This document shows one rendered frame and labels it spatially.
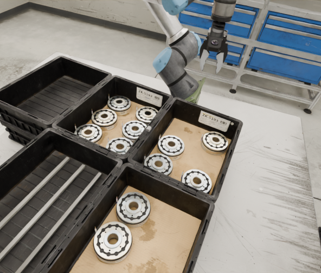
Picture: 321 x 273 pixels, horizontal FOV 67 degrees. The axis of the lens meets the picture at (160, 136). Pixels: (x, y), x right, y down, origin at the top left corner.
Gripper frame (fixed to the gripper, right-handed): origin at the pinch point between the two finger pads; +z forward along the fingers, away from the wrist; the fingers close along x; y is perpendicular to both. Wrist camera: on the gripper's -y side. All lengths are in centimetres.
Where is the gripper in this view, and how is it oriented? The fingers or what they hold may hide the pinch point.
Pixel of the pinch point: (209, 70)
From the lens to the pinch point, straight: 101.8
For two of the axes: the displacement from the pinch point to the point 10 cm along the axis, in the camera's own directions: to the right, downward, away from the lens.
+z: -0.7, 7.4, 6.7
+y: 2.6, -6.4, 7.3
